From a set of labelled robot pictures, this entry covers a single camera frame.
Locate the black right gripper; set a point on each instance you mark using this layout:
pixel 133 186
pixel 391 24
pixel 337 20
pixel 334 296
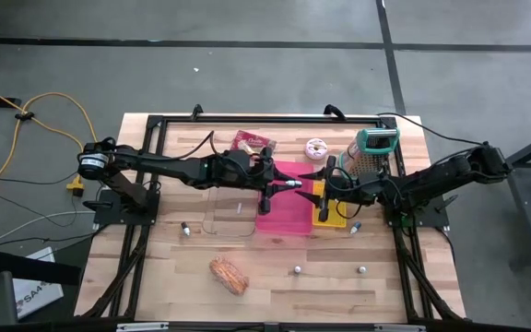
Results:
pixel 357 190

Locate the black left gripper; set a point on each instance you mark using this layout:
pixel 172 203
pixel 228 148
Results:
pixel 256 173

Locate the small silver-capped marker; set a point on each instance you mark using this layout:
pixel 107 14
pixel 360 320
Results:
pixel 297 269
pixel 362 269
pixel 295 183

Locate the small blue white marker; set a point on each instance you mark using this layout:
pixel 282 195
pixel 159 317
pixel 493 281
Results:
pixel 356 227

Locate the red popcorn packet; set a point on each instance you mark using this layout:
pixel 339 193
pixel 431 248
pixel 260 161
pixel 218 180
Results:
pixel 247 138

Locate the small black white marker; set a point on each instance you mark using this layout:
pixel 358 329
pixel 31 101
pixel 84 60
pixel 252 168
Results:
pixel 185 228

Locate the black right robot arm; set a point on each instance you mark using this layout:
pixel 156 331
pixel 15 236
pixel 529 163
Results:
pixel 431 184

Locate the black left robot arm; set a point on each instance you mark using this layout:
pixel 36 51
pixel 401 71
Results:
pixel 178 168

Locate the pink plastic bin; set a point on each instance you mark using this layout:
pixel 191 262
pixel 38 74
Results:
pixel 288 216

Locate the yellow plastic basket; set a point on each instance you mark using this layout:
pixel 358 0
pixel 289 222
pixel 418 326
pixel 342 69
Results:
pixel 332 223

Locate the purple frosted donut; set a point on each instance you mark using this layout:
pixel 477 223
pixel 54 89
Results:
pixel 316 148

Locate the clear plastic bin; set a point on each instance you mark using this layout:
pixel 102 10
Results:
pixel 228 216

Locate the sugar-coated bread loaf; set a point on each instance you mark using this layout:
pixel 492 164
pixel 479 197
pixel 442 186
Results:
pixel 228 276

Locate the black metal stand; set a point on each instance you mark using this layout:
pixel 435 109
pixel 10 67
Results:
pixel 528 184

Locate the black angled panel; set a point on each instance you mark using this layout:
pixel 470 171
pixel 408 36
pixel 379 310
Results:
pixel 30 269

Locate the white labelled box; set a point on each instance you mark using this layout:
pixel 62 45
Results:
pixel 39 295

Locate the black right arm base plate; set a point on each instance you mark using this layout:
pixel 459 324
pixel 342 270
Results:
pixel 431 219

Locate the silver frame bracket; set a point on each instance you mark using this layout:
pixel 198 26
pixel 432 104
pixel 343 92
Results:
pixel 141 327
pixel 399 328

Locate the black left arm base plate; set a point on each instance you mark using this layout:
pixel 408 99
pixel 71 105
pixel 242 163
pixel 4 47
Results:
pixel 109 214

